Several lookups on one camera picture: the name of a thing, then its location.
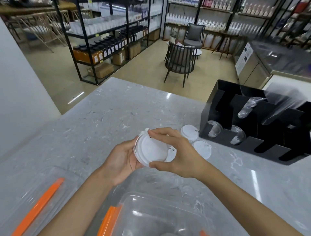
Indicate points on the person's right hand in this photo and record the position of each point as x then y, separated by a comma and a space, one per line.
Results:
187, 160

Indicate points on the person's left hand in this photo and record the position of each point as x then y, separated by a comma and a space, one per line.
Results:
119, 163

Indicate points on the person's left thumb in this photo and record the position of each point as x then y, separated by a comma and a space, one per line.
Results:
127, 144

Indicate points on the person's right thumb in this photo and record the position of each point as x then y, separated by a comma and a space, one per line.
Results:
161, 165

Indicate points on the white plastic cup lid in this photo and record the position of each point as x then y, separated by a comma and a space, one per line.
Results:
190, 132
150, 150
171, 157
203, 148

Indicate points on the person's right forearm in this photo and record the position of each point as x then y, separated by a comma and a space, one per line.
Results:
243, 206

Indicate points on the person's left forearm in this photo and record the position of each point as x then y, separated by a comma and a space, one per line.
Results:
80, 206

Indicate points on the clear storage box orange latches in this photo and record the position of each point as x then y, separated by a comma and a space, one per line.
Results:
155, 216

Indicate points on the stack of clear dome lids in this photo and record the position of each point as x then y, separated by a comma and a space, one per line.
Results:
215, 128
237, 137

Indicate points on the large flat cardboard box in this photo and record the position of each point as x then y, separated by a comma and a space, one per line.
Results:
102, 70

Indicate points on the small cardboard box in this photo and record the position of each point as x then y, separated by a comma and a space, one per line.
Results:
119, 57

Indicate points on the black cup lid organizer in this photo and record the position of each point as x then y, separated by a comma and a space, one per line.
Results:
226, 102

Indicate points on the tall cardboard box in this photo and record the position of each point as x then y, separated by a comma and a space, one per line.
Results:
134, 50

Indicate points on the row of dark labelled bottles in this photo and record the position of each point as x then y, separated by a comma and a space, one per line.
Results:
109, 47

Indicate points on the black slatted armchair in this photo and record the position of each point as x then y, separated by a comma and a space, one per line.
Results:
180, 59

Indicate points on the small sleeved stack of cups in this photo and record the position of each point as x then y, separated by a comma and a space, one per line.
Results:
250, 105

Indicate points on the clear box lid orange latch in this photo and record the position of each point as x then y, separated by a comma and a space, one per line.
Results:
36, 209

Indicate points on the small round white table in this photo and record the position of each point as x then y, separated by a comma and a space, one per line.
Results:
197, 53

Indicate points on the black metal shelf rack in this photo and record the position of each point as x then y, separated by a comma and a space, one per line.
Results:
81, 36

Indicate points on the potted plant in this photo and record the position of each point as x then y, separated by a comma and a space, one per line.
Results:
173, 36

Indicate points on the row of white bottles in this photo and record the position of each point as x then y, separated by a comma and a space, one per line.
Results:
109, 24

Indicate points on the grey upholstered armchair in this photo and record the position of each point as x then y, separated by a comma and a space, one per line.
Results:
193, 35

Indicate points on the white printed sheets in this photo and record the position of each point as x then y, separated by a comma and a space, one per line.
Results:
244, 58

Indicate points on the large sleeved stack of cups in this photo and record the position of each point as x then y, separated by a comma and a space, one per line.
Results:
283, 102

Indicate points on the light wooden chair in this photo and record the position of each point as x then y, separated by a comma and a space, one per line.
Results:
38, 29

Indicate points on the stainless steel counter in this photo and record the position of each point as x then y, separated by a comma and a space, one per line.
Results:
274, 58

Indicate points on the dark shelf with packets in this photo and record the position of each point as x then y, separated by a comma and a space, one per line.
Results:
295, 21

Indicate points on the wall shelf of white bottles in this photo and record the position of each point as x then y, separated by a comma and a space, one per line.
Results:
218, 21

